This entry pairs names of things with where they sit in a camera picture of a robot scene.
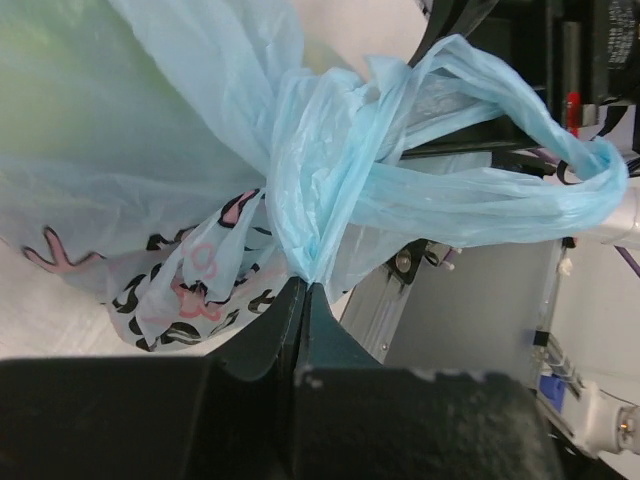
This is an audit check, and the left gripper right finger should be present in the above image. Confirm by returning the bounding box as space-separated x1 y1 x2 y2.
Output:
296 283 382 371

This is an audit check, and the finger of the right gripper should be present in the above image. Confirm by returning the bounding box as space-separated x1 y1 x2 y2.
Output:
403 1 550 158

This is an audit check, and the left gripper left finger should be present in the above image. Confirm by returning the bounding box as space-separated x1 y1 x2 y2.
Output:
204 278 305 479

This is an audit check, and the light blue plastic bag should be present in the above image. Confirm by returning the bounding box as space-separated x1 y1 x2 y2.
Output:
1 1 628 352

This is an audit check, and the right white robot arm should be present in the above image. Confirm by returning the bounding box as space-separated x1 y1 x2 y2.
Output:
407 1 639 248

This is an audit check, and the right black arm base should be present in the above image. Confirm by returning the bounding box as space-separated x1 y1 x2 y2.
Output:
385 239 462 285

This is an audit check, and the aluminium front rail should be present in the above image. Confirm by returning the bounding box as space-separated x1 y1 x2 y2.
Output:
339 262 414 364

